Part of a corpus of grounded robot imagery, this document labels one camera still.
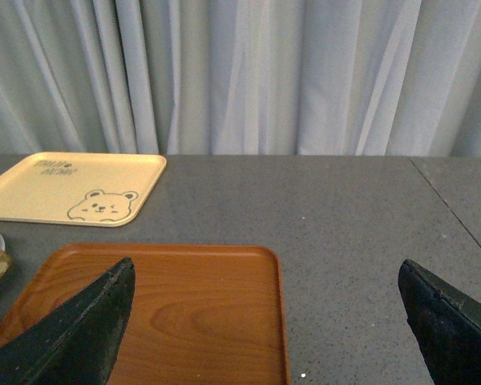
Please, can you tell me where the brown wooden tray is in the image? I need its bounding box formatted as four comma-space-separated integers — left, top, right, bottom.
0, 243, 290, 384

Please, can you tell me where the grey curtain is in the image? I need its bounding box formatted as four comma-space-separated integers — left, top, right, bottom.
0, 1, 481, 157

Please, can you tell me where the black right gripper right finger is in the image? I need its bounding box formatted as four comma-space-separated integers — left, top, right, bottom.
398, 259, 481, 384

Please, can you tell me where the yellow bear tray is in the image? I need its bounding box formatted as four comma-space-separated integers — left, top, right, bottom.
0, 152, 167, 227

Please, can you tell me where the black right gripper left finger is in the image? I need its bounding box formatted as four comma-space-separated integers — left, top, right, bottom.
0, 257, 135, 384

